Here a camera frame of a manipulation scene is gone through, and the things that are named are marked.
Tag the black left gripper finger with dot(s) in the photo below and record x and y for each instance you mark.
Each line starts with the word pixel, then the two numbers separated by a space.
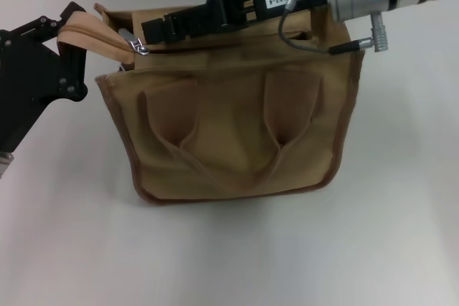
pixel 73 76
pixel 43 26

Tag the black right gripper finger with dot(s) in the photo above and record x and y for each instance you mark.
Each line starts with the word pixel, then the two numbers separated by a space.
pixel 179 17
pixel 179 32

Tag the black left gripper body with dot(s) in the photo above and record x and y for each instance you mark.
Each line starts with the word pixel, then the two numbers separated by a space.
pixel 25 76

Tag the silver metal zipper pull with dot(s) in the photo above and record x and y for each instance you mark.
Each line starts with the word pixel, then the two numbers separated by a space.
pixel 136 43

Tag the khaki fabric food bag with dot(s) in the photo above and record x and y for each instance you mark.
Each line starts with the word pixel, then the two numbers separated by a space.
pixel 233 134

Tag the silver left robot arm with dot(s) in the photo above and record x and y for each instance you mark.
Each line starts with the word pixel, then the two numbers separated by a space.
pixel 4 162

